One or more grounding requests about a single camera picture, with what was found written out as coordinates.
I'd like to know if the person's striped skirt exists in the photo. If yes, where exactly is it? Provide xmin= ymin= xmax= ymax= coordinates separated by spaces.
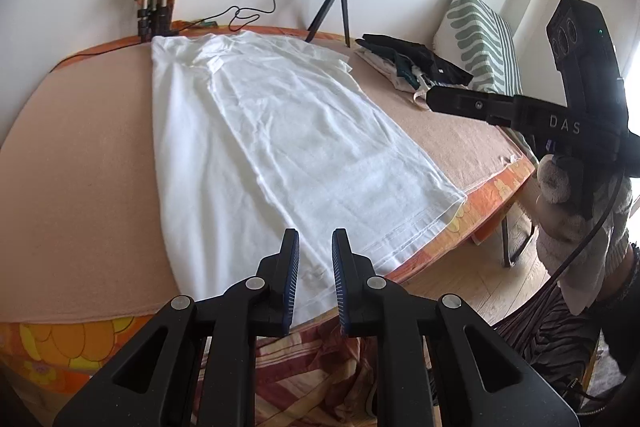
xmin=495 ymin=297 xmax=601 ymax=383

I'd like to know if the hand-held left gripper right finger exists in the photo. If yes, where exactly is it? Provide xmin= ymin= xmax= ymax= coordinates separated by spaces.
xmin=331 ymin=228 xmax=581 ymax=427

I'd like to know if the red striped bed cover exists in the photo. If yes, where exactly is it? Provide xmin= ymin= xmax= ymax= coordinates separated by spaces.
xmin=200 ymin=312 xmax=436 ymax=427

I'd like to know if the green patterned pillow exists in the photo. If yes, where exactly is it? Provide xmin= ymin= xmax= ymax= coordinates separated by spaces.
xmin=432 ymin=0 xmax=538 ymax=158

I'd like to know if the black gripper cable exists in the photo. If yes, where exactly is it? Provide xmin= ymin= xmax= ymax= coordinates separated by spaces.
xmin=542 ymin=174 xmax=626 ymax=303

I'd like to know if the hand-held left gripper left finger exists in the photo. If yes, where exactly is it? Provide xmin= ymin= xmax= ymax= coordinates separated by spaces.
xmin=52 ymin=228 xmax=301 ymax=427

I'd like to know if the pile of folded clothes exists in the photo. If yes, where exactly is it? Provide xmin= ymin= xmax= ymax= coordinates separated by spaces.
xmin=355 ymin=33 xmax=473 ymax=88

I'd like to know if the person's right hand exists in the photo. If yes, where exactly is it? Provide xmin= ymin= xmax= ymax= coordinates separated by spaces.
xmin=535 ymin=154 xmax=583 ymax=208

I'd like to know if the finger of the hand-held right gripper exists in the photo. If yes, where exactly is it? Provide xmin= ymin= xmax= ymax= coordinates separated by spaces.
xmin=426 ymin=86 xmax=516 ymax=128

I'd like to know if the white t-shirt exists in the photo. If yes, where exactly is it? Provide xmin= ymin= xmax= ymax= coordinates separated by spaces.
xmin=150 ymin=32 xmax=468 ymax=327

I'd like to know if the folded white garment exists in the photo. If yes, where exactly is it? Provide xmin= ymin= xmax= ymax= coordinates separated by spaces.
xmin=357 ymin=51 xmax=431 ymax=94

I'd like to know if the pile of dark clothes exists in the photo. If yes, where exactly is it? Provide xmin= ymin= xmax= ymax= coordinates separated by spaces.
xmin=394 ymin=56 xmax=427 ymax=88

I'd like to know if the black metal chair frame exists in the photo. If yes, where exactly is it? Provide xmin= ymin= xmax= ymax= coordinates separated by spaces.
xmin=500 ymin=202 xmax=536 ymax=268

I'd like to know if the orange floral bedsheet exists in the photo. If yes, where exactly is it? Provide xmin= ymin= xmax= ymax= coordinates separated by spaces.
xmin=0 ymin=24 xmax=537 ymax=413

